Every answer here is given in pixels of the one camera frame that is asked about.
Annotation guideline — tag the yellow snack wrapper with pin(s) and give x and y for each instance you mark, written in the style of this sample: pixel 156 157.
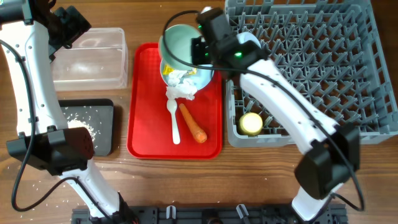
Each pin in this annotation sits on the yellow snack wrapper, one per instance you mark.
pixel 167 69

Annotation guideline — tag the black waste tray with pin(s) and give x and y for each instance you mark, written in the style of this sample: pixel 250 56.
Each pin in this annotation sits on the black waste tray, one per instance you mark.
pixel 105 146

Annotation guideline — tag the light blue plate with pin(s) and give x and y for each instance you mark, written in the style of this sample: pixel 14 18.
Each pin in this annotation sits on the light blue plate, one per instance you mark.
pixel 200 79

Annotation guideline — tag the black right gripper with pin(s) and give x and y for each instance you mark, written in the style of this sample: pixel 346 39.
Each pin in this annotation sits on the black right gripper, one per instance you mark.
pixel 195 46

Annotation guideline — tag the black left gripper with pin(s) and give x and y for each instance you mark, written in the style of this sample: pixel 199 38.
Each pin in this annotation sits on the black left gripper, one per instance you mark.
pixel 75 25

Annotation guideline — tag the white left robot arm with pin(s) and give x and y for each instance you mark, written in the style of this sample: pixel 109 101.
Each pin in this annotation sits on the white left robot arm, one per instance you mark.
pixel 31 33

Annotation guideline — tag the white rice pile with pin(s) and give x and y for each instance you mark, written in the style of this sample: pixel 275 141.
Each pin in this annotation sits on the white rice pile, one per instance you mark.
pixel 88 117

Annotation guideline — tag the red serving tray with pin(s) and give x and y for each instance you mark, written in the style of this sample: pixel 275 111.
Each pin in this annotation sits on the red serving tray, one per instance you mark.
pixel 149 133

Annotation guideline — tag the yellow cup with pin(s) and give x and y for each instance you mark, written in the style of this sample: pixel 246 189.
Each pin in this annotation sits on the yellow cup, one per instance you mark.
pixel 250 124

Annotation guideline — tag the light blue bowl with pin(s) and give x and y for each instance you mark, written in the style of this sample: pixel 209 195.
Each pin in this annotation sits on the light blue bowl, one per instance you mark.
pixel 246 37

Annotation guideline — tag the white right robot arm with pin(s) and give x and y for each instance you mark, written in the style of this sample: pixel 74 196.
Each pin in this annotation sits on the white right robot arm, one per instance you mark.
pixel 330 151

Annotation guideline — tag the white napkin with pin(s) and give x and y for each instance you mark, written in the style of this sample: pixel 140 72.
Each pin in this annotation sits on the white napkin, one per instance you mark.
pixel 180 85

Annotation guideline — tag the grey dishwasher rack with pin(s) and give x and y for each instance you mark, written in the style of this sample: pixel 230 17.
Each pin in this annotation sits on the grey dishwasher rack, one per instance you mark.
pixel 330 51

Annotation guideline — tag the clear plastic bin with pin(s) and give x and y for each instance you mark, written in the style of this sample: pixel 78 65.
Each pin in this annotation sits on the clear plastic bin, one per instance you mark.
pixel 98 60

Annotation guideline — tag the green bowl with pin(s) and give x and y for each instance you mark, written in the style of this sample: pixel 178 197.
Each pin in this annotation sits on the green bowl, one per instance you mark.
pixel 178 39

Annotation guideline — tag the orange carrot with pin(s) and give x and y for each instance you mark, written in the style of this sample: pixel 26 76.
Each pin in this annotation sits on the orange carrot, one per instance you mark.
pixel 197 132

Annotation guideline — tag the white plastic spoon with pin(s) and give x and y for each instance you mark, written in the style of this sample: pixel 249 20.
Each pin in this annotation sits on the white plastic spoon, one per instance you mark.
pixel 172 108

